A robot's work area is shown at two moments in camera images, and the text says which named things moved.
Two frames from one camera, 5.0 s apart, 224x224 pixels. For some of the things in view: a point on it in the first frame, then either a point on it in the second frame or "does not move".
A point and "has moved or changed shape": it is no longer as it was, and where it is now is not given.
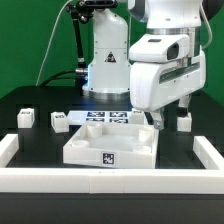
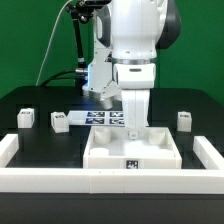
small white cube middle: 59,122 does not move
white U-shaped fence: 55,180 does not move
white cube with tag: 184,124 does not move
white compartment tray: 108,144 has moved or changed shape
